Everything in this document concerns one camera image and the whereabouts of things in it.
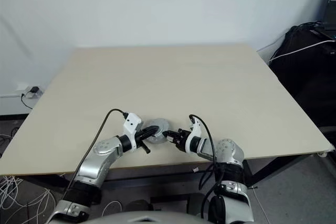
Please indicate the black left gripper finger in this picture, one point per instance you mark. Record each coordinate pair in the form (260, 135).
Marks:
(153, 135)
(152, 129)

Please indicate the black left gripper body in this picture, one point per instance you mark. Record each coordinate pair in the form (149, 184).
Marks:
(140, 137)

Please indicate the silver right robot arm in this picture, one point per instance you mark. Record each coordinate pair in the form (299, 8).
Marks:
(228, 153)

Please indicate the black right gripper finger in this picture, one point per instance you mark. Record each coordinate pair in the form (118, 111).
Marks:
(170, 133)
(173, 139)

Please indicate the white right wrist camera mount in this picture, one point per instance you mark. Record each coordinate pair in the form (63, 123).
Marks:
(194, 132)

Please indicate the grey robot torso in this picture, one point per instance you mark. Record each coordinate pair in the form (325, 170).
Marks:
(144, 218)

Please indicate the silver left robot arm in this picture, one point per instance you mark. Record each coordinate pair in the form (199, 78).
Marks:
(99, 161)

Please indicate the white table corner bracket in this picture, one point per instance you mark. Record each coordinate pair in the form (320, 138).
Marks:
(323, 153)

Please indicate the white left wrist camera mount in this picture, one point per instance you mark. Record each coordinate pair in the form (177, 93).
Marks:
(131, 121)

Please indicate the black bag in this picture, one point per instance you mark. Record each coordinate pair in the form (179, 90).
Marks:
(302, 77)

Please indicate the white wall power outlet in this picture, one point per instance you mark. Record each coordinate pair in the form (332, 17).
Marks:
(21, 87)

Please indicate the black metal table frame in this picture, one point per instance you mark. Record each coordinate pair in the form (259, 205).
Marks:
(44, 182)

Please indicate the black power adapter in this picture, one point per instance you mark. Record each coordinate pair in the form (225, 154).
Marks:
(34, 89)

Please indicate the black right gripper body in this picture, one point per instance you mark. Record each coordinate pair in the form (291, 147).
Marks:
(181, 140)

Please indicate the small white dangling connector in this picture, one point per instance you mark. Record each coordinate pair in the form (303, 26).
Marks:
(195, 170)

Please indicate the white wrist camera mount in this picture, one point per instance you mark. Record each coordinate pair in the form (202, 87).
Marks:
(131, 121)
(194, 132)

